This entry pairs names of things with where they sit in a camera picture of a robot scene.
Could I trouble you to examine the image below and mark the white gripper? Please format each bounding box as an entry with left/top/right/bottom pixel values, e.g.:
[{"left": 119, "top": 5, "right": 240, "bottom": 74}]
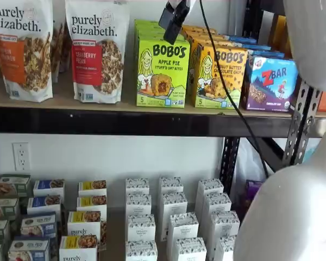
[{"left": 158, "top": 0, "right": 198, "bottom": 45}]

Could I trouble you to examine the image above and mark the green Bobo's apple pie box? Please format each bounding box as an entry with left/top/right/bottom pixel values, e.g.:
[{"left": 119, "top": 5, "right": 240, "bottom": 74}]
[
  {"left": 134, "top": 18, "right": 166, "bottom": 27},
  {"left": 136, "top": 30, "right": 166, "bottom": 38},
  {"left": 135, "top": 34, "right": 191, "bottom": 108},
  {"left": 135, "top": 25, "right": 166, "bottom": 33}
]

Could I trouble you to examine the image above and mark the orange Bobo's peanut butter box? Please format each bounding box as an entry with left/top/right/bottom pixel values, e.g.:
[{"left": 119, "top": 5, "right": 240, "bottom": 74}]
[
  {"left": 191, "top": 44, "right": 249, "bottom": 110},
  {"left": 182, "top": 24, "right": 217, "bottom": 33},
  {"left": 189, "top": 36, "right": 236, "bottom": 47},
  {"left": 184, "top": 30, "right": 227, "bottom": 39}
]

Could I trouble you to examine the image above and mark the blue Zbar snack box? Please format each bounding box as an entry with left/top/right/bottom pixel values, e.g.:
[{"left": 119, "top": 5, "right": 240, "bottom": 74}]
[
  {"left": 241, "top": 55, "right": 300, "bottom": 113},
  {"left": 240, "top": 43, "right": 272, "bottom": 52},
  {"left": 228, "top": 34, "right": 258, "bottom": 45},
  {"left": 247, "top": 49, "right": 286, "bottom": 60}
]

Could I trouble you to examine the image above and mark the yellow snack box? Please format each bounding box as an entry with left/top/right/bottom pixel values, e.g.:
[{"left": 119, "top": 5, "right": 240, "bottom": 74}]
[{"left": 268, "top": 14, "right": 293, "bottom": 59}]

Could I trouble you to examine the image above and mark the black metal shelf beam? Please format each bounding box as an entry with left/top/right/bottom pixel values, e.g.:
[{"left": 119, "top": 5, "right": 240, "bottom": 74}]
[{"left": 0, "top": 107, "right": 299, "bottom": 138}]

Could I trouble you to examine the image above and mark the wooden shelf board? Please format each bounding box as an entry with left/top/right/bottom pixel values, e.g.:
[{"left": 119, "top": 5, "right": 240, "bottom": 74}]
[
  {"left": 0, "top": 71, "right": 300, "bottom": 118},
  {"left": 0, "top": 173, "right": 236, "bottom": 261}
]

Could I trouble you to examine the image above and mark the perforated metal shelf upright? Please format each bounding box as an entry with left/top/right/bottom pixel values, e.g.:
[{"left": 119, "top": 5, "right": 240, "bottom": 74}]
[
  {"left": 283, "top": 79, "right": 315, "bottom": 171},
  {"left": 221, "top": 136, "right": 241, "bottom": 197}
]

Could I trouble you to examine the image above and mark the white floral print box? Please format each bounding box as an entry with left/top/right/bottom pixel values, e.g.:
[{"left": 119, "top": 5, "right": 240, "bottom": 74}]
[
  {"left": 197, "top": 178, "right": 224, "bottom": 197},
  {"left": 127, "top": 214, "right": 156, "bottom": 243},
  {"left": 214, "top": 234, "right": 237, "bottom": 261},
  {"left": 166, "top": 212, "right": 200, "bottom": 247},
  {"left": 202, "top": 192, "right": 233, "bottom": 219},
  {"left": 125, "top": 240, "right": 159, "bottom": 261},
  {"left": 209, "top": 210, "right": 241, "bottom": 240},
  {"left": 125, "top": 177, "right": 151, "bottom": 197},
  {"left": 125, "top": 193, "right": 152, "bottom": 217},
  {"left": 160, "top": 191, "right": 189, "bottom": 241},
  {"left": 174, "top": 237, "right": 208, "bottom": 261},
  {"left": 159, "top": 176, "right": 184, "bottom": 195}
]

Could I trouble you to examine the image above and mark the black diagonal shelf brace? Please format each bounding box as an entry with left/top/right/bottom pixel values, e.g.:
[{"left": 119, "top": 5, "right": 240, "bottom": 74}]
[{"left": 246, "top": 136, "right": 286, "bottom": 174}]

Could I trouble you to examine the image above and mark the yellow label granola box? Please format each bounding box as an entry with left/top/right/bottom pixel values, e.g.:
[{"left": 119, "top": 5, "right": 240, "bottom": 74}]
[
  {"left": 78, "top": 179, "right": 108, "bottom": 197},
  {"left": 67, "top": 210, "right": 108, "bottom": 246},
  {"left": 76, "top": 195, "right": 108, "bottom": 215},
  {"left": 59, "top": 234, "right": 99, "bottom": 261}
]

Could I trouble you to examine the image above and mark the blue label granola box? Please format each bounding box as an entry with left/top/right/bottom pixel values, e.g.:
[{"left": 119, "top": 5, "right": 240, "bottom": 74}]
[
  {"left": 27, "top": 195, "right": 62, "bottom": 216},
  {"left": 20, "top": 213, "right": 58, "bottom": 240},
  {"left": 33, "top": 179, "right": 66, "bottom": 197},
  {"left": 7, "top": 238, "right": 51, "bottom": 261}
]

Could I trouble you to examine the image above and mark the red label granola bag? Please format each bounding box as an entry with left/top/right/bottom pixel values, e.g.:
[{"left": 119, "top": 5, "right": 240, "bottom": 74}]
[{"left": 65, "top": 0, "right": 131, "bottom": 104}]

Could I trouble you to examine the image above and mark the orange label granola bag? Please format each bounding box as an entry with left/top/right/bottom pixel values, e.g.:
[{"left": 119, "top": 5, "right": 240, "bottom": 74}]
[{"left": 0, "top": 0, "right": 54, "bottom": 103}]

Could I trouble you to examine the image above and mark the white plastic bag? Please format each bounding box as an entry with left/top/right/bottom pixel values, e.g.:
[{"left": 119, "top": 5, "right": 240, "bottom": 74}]
[{"left": 234, "top": 138, "right": 270, "bottom": 197}]

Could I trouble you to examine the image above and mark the purple snack package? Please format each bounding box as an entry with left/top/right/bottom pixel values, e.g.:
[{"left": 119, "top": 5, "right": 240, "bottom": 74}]
[{"left": 244, "top": 179, "right": 263, "bottom": 216}]

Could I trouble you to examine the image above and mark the black cable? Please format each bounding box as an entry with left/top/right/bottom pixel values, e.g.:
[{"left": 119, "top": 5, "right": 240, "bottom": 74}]
[{"left": 198, "top": 0, "right": 270, "bottom": 176}]

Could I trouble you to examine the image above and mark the white wall outlet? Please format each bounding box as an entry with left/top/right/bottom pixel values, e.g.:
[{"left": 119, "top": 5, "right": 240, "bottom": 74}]
[{"left": 11, "top": 142, "right": 32, "bottom": 172}]

